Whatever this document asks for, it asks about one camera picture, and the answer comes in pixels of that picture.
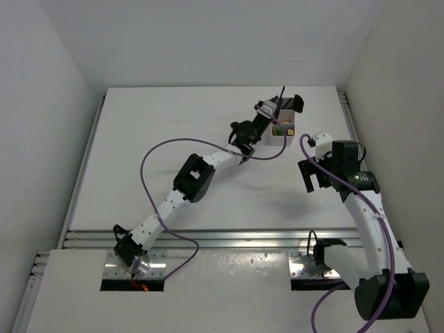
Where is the black fan brush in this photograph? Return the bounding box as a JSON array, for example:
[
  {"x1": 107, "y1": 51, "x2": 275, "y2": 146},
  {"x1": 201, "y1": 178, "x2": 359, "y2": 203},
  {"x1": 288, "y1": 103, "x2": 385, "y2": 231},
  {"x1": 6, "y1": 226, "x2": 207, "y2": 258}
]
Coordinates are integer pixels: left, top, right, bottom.
[{"x1": 291, "y1": 94, "x2": 305, "y2": 114}]

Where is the long round black brush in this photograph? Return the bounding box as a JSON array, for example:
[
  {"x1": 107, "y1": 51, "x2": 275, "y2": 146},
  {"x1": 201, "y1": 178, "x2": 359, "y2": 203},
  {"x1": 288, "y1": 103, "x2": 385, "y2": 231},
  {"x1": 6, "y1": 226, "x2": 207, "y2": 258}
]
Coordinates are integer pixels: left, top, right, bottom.
[{"x1": 275, "y1": 86, "x2": 286, "y2": 112}]

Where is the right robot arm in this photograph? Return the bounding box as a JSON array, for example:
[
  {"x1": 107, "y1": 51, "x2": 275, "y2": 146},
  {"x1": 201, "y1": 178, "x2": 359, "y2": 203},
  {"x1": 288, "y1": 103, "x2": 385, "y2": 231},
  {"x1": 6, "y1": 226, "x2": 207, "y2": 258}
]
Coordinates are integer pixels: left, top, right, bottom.
[{"x1": 298, "y1": 133, "x2": 429, "y2": 324}]

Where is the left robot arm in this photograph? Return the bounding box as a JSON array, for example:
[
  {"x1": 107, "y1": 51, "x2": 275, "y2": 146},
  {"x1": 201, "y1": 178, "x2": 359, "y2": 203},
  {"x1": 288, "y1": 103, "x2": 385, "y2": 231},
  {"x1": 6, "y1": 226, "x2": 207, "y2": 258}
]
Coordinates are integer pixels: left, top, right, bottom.
[{"x1": 113, "y1": 96, "x2": 282, "y2": 267}]

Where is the white three-compartment organizer box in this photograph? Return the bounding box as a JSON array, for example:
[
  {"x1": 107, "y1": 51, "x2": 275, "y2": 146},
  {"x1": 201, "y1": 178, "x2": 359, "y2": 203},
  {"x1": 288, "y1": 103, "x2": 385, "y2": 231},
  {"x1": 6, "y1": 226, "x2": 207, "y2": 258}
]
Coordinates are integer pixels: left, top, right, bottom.
[{"x1": 266, "y1": 98, "x2": 296, "y2": 147}]

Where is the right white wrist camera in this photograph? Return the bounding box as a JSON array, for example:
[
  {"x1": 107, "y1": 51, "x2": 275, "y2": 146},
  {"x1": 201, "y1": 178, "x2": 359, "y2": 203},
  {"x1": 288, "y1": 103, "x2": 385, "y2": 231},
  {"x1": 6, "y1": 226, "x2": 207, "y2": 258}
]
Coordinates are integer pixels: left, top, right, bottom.
[{"x1": 311, "y1": 133, "x2": 333, "y2": 162}]

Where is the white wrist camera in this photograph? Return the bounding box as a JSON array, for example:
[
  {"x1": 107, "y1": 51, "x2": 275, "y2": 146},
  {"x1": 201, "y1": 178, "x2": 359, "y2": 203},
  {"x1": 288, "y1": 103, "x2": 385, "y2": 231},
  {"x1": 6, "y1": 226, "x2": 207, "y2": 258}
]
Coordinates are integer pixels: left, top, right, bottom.
[
  {"x1": 255, "y1": 100, "x2": 277, "y2": 119},
  {"x1": 311, "y1": 133, "x2": 333, "y2": 162}
]

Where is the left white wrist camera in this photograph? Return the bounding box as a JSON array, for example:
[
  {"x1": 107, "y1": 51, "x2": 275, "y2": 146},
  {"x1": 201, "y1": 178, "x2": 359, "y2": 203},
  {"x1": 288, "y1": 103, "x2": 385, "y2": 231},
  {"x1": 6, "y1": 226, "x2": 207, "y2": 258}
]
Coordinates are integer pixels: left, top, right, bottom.
[{"x1": 255, "y1": 100, "x2": 277, "y2": 119}]

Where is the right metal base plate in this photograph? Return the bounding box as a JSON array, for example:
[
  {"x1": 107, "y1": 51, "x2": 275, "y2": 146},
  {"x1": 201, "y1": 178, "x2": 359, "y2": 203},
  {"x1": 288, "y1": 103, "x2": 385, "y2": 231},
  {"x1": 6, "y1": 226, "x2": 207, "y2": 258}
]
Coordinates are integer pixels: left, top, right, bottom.
[{"x1": 287, "y1": 251, "x2": 341, "y2": 280}]

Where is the metal base plate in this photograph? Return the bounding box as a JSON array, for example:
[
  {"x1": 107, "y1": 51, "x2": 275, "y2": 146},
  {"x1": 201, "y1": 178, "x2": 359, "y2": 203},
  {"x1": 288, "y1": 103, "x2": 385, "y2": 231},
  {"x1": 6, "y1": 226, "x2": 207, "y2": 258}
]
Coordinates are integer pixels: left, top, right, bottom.
[
  {"x1": 287, "y1": 251, "x2": 341, "y2": 280},
  {"x1": 103, "y1": 250, "x2": 167, "y2": 280}
]

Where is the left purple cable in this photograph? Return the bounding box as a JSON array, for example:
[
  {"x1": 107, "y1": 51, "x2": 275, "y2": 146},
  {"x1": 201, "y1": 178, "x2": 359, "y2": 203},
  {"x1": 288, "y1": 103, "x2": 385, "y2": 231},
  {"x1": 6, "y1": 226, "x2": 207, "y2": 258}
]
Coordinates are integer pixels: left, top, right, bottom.
[{"x1": 139, "y1": 103, "x2": 288, "y2": 282}]

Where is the purple cable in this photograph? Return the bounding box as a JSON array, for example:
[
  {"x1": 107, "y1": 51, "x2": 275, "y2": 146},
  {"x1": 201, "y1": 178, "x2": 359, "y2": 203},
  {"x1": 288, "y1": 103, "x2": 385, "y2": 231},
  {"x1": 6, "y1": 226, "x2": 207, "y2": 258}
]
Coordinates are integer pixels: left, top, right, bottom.
[
  {"x1": 139, "y1": 103, "x2": 288, "y2": 282},
  {"x1": 299, "y1": 134, "x2": 396, "y2": 333}
]

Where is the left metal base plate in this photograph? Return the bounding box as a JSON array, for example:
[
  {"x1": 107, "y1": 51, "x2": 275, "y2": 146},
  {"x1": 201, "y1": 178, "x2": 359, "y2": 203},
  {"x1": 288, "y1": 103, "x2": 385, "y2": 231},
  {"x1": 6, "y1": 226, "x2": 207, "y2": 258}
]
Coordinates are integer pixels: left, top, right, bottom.
[{"x1": 103, "y1": 250, "x2": 167, "y2": 280}]

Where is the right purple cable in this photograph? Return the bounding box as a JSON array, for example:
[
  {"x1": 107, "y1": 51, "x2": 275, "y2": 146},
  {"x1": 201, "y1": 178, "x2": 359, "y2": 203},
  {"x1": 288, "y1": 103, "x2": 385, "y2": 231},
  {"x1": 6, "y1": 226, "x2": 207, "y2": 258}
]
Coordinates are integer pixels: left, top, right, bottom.
[{"x1": 299, "y1": 134, "x2": 396, "y2": 333}]

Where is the aluminium rail front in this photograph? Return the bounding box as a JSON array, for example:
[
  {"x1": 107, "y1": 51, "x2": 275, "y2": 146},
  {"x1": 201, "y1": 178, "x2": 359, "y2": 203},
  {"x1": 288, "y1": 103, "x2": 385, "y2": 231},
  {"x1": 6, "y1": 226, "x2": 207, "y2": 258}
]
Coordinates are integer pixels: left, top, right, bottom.
[{"x1": 61, "y1": 228, "x2": 362, "y2": 249}]

